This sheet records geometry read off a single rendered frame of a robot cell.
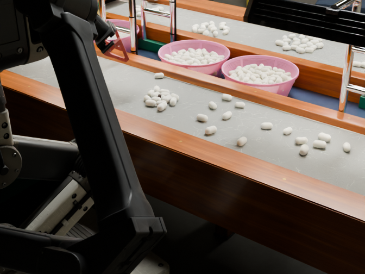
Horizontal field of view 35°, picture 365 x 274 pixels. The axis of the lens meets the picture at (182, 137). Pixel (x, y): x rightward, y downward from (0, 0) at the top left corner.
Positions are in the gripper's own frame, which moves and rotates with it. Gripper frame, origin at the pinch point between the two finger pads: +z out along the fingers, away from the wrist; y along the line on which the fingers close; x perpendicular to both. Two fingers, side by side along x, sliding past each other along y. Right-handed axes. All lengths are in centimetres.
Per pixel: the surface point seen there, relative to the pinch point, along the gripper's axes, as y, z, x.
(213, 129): 25.5, 25.5, 6.5
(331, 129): 31, 48, 32
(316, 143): 40, 41, 26
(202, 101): 4.0, 28.3, 7.5
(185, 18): -81, 38, 19
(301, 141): 37, 40, 23
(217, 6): -87, 46, 34
